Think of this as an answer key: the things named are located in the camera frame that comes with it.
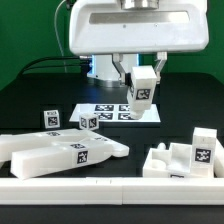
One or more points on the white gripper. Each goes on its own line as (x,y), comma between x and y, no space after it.
(105,27)

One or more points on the small white tagged nut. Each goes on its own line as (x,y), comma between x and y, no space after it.
(51,119)

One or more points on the white chair seat part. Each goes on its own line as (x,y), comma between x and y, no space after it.
(173,162)

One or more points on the white marker sheet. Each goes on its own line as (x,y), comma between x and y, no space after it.
(114,113)

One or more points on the small white tagged cube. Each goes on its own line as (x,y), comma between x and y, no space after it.
(88,121)

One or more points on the white right fence bar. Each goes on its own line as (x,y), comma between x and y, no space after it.
(219,160)

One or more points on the white fence bar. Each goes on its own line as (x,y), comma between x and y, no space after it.
(219,160)
(111,191)

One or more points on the white front fence bar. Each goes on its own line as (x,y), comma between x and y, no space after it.
(111,191)

